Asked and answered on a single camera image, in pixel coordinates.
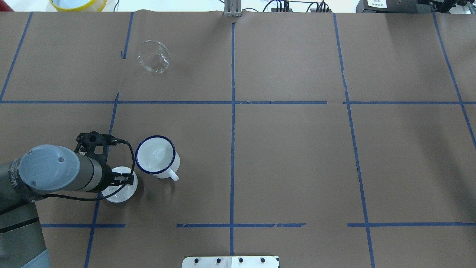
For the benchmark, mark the white enamel mug blue rim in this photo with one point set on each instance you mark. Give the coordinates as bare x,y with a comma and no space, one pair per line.
156,155

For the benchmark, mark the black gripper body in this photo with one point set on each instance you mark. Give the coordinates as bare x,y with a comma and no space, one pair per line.
108,176

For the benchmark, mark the aluminium frame post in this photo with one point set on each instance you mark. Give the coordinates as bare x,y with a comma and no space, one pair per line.
232,8

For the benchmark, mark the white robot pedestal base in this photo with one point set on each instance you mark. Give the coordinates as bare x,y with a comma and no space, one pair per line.
231,262

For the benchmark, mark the black computer box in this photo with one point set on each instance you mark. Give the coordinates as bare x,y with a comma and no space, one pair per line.
394,6

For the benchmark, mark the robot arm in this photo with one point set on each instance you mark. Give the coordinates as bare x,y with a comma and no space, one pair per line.
40,174

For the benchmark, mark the clear plastic funnel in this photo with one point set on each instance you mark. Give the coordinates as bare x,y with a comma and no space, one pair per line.
154,56

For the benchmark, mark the brown paper table mat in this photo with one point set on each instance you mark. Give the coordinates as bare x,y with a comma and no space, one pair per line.
328,140

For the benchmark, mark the yellow rimmed blue bowl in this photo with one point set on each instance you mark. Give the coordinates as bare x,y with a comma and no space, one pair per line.
78,5

